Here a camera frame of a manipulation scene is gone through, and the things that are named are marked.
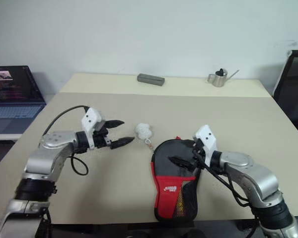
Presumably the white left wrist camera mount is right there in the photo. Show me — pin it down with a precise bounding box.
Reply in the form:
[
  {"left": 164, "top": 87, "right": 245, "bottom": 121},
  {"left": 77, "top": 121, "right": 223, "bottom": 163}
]
[{"left": 81, "top": 107, "right": 106, "bottom": 151}]

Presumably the black office chair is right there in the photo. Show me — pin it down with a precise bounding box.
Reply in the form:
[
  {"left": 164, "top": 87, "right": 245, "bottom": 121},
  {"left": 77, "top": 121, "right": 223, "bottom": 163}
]
[{"left": 273, "top": 50, "right": 298, "bottom": 143}]

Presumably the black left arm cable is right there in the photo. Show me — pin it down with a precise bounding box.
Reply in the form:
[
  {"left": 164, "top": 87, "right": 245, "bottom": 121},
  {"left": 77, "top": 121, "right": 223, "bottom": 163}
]
[{"left": 43, "top": 105, "right": 90, "bottom": 177}]

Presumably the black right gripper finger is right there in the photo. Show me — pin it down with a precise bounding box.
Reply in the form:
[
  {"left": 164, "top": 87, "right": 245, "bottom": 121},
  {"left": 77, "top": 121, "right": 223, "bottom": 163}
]
[{"left": 167, "top": 156, "right": 196, "bottom": 172}]

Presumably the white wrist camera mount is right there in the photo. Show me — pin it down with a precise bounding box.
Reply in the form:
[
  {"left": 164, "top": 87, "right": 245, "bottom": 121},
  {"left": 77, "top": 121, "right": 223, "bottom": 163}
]
[
  {"left": 195, "top": 125, "right": 218, "bottom": 167},
  {"left": 81, "top": 107, "right": 106, "bottom": 151}
]

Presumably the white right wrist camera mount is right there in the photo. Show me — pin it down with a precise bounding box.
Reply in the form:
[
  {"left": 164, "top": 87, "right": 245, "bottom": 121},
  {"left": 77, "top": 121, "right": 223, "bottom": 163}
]
[{"left": 195, "top": 125, "right": 218, "bottom": 167}]

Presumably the open laptop computer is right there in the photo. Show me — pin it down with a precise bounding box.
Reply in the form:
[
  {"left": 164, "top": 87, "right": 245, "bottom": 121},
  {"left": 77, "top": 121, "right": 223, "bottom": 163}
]
[{"left": 0, "top": 65, "right": 47, "bottom": 134}]

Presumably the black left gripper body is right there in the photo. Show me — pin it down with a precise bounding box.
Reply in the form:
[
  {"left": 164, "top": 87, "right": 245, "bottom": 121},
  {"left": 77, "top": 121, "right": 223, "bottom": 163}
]
[{"left": 93, "top": 120, "right": 112, "bottom": 149}]

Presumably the black red paddle case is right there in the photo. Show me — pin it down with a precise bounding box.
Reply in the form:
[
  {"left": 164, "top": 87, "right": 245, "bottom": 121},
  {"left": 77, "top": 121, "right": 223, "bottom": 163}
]
[{"left": 150, "top": 135, "right": 202, "bottom": 220}]

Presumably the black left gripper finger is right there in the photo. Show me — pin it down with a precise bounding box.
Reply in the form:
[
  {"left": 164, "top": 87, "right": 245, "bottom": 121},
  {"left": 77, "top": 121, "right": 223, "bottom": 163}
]
[
  {"left": 106, "top": 119, "right": 126, "bottom": 129},
  {"left": 110, "top": 136, "right": 136, "bottom": 150}
]

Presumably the grey rectangular box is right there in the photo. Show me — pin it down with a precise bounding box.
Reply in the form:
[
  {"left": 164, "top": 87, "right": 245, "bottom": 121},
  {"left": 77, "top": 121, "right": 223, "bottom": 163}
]
[{"left": 137, "top": 73, "right": 165, "bottom": 87}]

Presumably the beige table cover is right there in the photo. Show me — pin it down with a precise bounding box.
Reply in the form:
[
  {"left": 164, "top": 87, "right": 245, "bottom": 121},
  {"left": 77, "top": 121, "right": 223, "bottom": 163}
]
[{"left": 0, "top": 92, "right": 298, "bottom": 219}]

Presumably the white fluffy pompom keychain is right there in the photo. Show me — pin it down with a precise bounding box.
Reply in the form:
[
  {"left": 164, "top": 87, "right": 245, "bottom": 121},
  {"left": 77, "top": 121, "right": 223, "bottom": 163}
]
[{"left": 135, "top": 123, "right": 155, "bottom": 151}]

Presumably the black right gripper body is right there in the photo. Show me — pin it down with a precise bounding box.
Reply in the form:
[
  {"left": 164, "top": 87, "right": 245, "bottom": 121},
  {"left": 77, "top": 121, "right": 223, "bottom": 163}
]
[{"left": 191, "top": 141, "right": 207, "bottom": 172}]

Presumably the small metal watering can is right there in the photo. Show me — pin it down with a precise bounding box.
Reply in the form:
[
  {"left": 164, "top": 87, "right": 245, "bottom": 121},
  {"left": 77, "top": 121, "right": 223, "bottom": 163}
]
[{"left": 207, "top": 67, "right": 240, "bottom": 88}]

